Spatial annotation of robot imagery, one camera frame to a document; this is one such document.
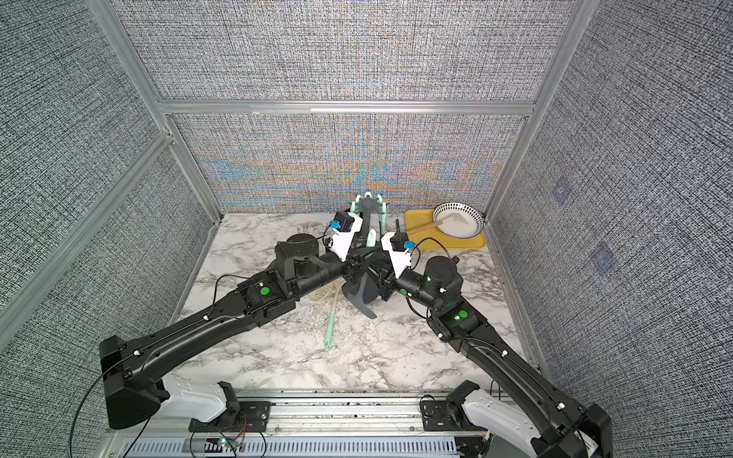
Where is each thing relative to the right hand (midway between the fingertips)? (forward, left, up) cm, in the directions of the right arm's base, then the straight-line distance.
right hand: (364, 254), depth 63 cm
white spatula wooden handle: (+40, -34, -32) cm, 62 cm away
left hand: (+1, -4, +3) cm, 5 cm away
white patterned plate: (+44, -44, -34) cm, 71 cm away
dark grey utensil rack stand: (-3, 0, -10) cm, 10 cm away
